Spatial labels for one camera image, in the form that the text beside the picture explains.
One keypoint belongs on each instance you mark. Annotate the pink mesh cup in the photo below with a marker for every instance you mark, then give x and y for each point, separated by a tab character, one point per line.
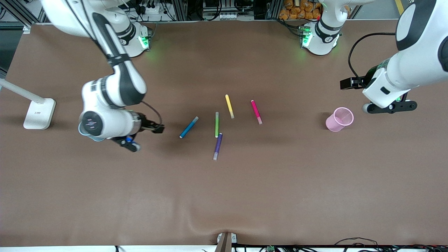
332	124

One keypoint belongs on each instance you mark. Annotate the blue mesh cup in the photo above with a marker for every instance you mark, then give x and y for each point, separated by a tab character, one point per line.
96	139

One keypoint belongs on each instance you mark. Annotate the blue marker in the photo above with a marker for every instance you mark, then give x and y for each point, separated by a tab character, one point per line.
189	127

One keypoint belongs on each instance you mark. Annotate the grey camera mount clamp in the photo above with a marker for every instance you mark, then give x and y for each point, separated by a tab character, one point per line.
225	241

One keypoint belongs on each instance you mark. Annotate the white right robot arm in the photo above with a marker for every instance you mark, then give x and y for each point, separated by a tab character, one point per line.
105	122

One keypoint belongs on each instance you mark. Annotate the purple marker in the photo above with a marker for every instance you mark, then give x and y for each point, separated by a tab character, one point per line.
218	145

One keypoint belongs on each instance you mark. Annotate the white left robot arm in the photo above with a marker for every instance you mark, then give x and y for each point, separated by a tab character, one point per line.
420	63

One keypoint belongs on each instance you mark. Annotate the white desk lamp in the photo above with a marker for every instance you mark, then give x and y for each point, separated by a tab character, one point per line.
38	115

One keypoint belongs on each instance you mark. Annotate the pink marker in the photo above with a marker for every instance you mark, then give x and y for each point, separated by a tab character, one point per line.
256	111

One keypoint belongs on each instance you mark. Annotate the white power strip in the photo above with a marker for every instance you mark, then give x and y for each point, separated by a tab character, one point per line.
154	11

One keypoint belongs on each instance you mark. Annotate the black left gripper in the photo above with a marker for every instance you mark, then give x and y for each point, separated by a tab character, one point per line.
368	77

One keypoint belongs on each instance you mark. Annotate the white terminal block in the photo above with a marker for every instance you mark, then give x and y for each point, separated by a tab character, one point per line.
227	16

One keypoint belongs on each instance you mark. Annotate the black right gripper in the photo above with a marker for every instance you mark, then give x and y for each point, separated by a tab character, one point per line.
147	124

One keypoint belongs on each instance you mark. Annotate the green marker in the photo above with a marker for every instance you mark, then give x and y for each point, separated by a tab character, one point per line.
217	125

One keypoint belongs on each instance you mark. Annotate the brown table mat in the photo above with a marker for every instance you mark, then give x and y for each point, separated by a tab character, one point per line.
224	196

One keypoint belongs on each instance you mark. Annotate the yellow marker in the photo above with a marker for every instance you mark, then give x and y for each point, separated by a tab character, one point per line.
229	105

